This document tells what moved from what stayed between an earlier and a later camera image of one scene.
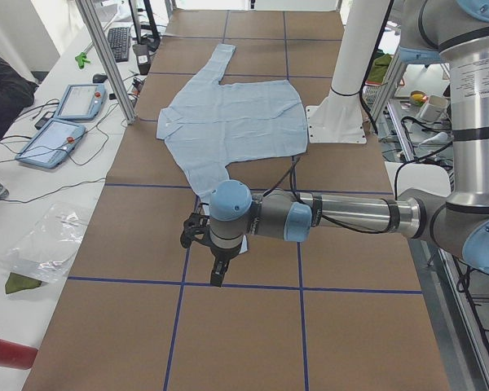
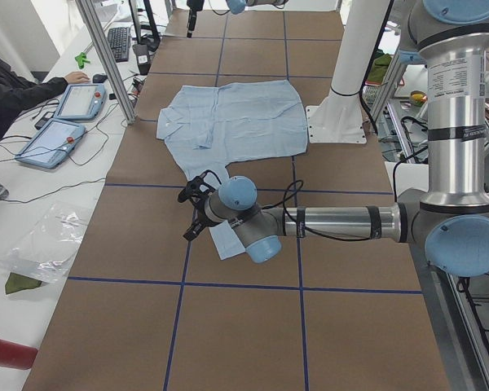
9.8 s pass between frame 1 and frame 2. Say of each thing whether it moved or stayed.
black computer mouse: stayed
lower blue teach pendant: stayed
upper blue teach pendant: stayed
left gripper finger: moved
